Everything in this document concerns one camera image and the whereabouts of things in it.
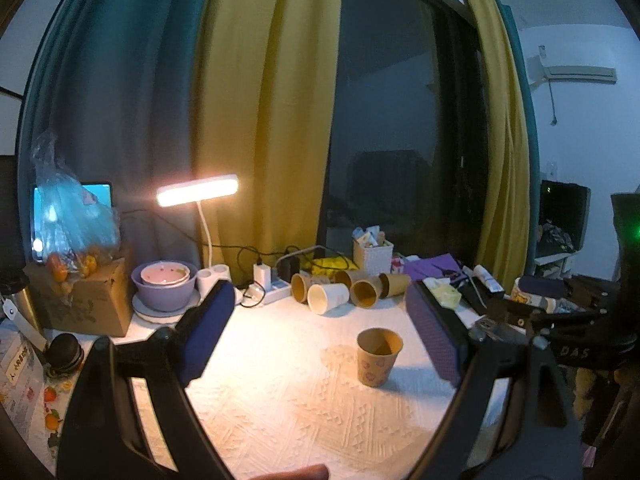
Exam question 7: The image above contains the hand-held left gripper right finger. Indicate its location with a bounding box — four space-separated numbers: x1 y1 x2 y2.
405 279 584 480

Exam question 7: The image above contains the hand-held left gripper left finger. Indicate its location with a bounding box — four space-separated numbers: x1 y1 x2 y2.
56 279 237 480

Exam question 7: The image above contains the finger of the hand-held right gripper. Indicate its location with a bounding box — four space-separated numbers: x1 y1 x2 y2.
467 314 538 345
486 291 622 330

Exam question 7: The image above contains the brown printed paper cup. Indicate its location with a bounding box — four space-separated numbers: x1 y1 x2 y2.
356 328 404 389

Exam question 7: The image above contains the white paper cup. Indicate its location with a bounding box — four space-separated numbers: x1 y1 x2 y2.
306 282 350 316

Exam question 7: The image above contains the person's left hand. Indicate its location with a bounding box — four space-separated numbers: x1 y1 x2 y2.
250 463 331 480

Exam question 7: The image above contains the purple pouch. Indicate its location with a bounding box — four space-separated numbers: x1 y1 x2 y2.
518 275 569 300

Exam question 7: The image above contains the white tube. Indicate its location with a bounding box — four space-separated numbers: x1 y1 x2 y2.
472 264 505 294

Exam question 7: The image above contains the purple bowl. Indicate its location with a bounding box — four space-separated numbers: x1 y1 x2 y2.
131 261 200 313

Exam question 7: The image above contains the purple plate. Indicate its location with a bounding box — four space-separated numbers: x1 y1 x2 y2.
132 290 204 319

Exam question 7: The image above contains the purple cloth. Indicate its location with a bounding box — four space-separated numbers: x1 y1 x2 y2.
402 253 470 282

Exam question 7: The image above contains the white patterned bowl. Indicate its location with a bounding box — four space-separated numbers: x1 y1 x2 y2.
140 263 192 287

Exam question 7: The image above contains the white power strip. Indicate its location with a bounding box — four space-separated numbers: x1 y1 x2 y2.
243 280 292 307

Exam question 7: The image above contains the white woven basket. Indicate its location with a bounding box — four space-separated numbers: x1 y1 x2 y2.
352 226 395 277

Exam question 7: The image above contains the black box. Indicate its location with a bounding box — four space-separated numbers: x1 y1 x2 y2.
537 179 592 257

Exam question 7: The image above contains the black power adapter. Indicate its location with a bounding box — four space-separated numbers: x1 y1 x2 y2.
276 254 301 282

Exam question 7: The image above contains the cardboard box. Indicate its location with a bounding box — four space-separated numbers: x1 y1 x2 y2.
22 257 134 339

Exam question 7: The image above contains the white embossed table mat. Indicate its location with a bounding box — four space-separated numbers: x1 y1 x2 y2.
112 292 516 480

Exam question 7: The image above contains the yellow packet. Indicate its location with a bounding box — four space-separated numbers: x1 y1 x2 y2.
312 255 360 274

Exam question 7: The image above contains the white desk lamp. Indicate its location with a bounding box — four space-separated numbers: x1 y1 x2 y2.
156 173 240 305

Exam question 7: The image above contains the black round case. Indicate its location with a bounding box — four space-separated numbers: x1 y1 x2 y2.
46 332 85 374

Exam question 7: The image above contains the plastic bag of oranges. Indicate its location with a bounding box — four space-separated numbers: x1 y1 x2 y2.
30 129 122 297

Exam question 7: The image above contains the tablet screen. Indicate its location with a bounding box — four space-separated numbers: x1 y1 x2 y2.
32 182 114 264

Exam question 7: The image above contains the yellow curtain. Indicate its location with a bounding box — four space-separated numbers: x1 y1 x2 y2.
192 0 346 281
455 0 532 278

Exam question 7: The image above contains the fruit printed tablecloth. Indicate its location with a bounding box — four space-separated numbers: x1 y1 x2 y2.
0 327 78 476

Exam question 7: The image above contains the teal curtain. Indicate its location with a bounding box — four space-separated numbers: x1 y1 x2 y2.
487 0 542 271
18 0 221 281

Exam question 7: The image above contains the dark window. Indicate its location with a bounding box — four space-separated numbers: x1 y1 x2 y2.
316 0 493 266

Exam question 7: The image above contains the white air conditioner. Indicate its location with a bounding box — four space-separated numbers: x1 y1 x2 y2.
527 57 617 87

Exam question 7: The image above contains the black cable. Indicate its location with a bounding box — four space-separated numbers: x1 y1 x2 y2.
120 208 321 275

